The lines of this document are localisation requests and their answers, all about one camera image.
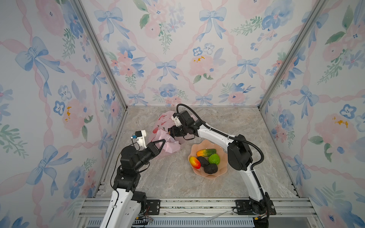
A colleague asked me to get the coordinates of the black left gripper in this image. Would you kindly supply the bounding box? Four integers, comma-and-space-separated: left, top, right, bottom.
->
133, 139, 164, 173

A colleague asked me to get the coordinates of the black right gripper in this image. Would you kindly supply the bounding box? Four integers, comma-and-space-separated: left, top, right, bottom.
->
164, 127, 187, 139

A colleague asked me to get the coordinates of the pink plastic bag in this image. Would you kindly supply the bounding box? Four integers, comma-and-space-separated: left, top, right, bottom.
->
148, 111, 187, 159

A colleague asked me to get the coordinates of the red yellow mango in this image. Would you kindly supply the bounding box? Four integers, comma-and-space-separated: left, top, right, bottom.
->
189, 156, 201, 170

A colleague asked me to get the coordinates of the green apple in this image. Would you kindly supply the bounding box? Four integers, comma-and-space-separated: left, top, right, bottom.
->
208, 154, 221, 165

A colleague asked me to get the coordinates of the dark avocado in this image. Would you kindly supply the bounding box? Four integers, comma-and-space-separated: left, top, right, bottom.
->
204, 163, 218, 174

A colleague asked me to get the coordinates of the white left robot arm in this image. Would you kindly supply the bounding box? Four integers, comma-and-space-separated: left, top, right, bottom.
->
100, 139, 166, 228

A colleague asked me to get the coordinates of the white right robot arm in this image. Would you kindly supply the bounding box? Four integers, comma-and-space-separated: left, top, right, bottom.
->
168, 110, 276, 220

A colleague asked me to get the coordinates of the orange green papaya fruit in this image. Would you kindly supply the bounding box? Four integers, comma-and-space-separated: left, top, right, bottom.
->
196, 149, 217, 157

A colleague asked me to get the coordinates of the dark oval fruit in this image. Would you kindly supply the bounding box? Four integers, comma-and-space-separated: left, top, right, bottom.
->
197, 156, 210, 167

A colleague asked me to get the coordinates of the pink scalloped fruit plate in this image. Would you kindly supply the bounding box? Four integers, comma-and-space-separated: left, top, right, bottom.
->
188, 140, 228, 180

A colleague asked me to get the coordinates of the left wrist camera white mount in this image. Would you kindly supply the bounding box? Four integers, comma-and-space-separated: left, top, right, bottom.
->
131, 130, 147, 149

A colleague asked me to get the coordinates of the aluminium corner post left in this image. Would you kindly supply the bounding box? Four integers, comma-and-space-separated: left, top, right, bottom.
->
70, 0, 127, 111

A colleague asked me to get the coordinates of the aluminium corner post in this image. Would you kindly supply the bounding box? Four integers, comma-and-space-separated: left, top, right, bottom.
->
70, 0, 127, 111
258, 0, 328, 111

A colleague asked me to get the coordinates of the aluminium corner post right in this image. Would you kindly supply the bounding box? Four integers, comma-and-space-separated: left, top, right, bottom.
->
258, 0, 328, 111

